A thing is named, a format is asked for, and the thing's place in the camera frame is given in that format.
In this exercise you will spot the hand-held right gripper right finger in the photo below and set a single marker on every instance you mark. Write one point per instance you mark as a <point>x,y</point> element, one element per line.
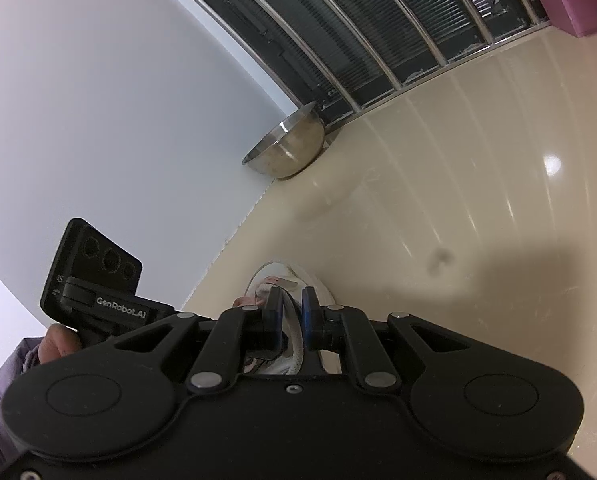
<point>307,320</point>

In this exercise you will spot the pink square box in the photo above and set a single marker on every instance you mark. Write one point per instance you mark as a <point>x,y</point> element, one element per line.
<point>573,7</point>

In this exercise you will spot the white sneaker shoe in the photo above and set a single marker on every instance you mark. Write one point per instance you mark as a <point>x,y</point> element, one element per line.
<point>298,272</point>

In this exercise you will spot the metal bowl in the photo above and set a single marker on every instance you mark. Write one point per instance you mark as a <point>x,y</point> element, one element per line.
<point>288,145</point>

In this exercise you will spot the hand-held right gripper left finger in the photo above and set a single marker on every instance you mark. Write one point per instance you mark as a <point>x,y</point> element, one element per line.
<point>277,320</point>

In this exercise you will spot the person's left hand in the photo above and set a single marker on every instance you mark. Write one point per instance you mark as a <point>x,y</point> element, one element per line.
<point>58,342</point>

